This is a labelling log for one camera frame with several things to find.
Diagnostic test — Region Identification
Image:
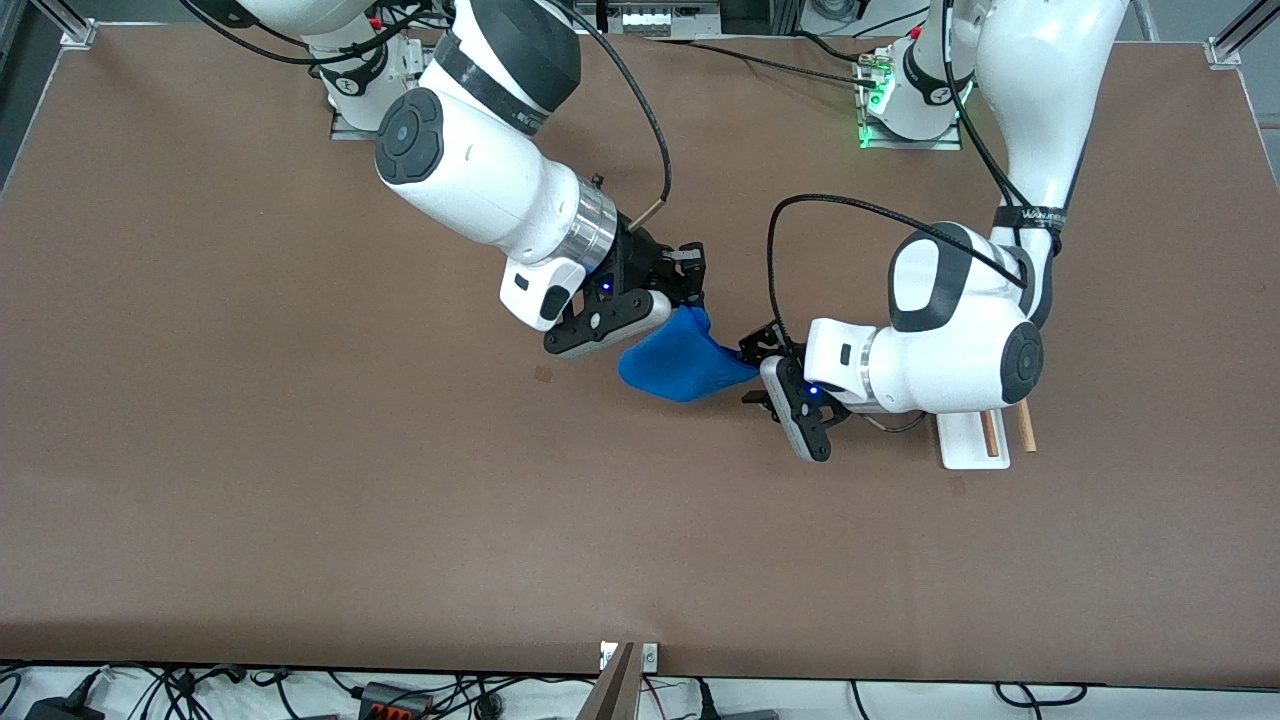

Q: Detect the blue microfibre towel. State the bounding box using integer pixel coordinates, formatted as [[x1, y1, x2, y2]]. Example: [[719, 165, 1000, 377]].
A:
[[616, 305, 762, 404]]

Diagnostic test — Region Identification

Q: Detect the white rack with wooden bars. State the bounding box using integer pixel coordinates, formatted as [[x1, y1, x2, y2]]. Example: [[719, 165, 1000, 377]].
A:
[[934, 399, 1039, 472]]

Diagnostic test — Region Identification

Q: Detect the white power strip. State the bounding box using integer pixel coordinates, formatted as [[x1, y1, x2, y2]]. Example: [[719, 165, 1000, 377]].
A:
[[599, 0, 723, 37]]

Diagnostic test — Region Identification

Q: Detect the black and orange connector box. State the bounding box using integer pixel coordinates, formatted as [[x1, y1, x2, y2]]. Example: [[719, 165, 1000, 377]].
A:
[[357, 681, 434, 720]]

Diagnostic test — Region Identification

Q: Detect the black power adapter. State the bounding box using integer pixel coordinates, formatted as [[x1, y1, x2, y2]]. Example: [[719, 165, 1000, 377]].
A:
[[24, 696, 107, 720]]

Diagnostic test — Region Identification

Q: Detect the long black table cable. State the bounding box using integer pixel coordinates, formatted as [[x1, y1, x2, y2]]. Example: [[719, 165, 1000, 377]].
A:
[[640, 34, 887, 92]]

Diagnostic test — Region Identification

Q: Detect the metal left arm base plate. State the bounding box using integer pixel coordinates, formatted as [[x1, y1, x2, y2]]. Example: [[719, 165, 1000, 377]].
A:
[[855, 48, 964, 152]]

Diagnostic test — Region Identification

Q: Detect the white metal camera bracket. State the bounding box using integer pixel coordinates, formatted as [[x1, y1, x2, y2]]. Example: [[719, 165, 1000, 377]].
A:
[[598, 641, 660, 674]]

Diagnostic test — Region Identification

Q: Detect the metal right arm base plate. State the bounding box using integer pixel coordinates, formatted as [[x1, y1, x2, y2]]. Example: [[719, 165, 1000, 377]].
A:
[[329, 100, 391, 142]]

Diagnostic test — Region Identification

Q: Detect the brown camera post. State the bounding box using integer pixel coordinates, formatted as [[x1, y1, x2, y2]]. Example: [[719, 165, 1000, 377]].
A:
[[576, 642, 642, 720]]

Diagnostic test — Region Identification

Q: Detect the black looped floor cable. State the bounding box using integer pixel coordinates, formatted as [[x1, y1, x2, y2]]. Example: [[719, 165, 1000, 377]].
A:
[[993, 682, 1090, 708]]

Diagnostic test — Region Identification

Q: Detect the aluminium frame profile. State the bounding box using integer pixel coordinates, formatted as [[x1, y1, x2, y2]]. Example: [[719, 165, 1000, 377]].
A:
[[1214, 0, 1280, 57]]

